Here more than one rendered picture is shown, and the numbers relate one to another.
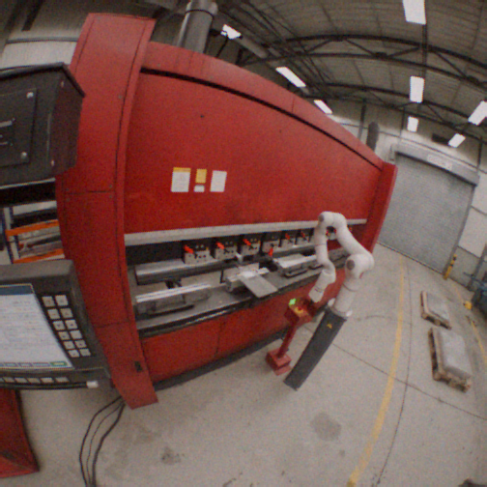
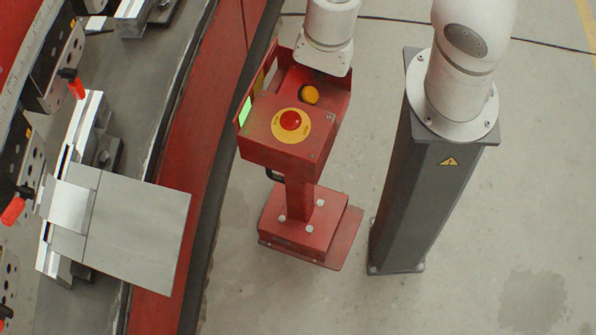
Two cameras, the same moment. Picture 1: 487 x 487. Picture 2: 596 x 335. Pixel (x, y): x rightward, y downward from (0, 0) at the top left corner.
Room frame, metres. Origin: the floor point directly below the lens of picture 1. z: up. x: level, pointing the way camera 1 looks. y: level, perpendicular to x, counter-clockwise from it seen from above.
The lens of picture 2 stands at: (0.78, -0.23, 2.07)
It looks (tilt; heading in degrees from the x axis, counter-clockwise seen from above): 69 degrees down; 326
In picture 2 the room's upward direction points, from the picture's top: 3 degrees counter-clockwise
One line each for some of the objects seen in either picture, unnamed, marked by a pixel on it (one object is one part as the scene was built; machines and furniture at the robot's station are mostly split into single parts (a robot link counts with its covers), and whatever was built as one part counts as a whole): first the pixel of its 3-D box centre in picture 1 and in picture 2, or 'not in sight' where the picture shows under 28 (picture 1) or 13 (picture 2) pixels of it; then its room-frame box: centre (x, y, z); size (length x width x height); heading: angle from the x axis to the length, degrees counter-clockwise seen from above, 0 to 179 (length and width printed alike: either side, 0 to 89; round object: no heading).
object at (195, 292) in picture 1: (174, 297); not in sight; (0.98, 0.37, 0.92); 0.50 x 0.06 x 0.10; 131
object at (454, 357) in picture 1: (454, 351); not in sight; (1.14, -3.53, 0.20); 1.01 x 0.63 x 0.12; 146
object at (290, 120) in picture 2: not in sight; (291, 122); (1.27, -0.54, 0.79); 0.04 x 0.04 x 0.04
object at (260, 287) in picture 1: (256, 283); (113, 225); (1.23, -0.14, 1.00); 0.26 x 0.18 x 0.01; 41
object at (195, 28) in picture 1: (204, 35); not in sight; (1.09, 0.44, 2.54); 0.33 x 0.25 x 0.47; 131
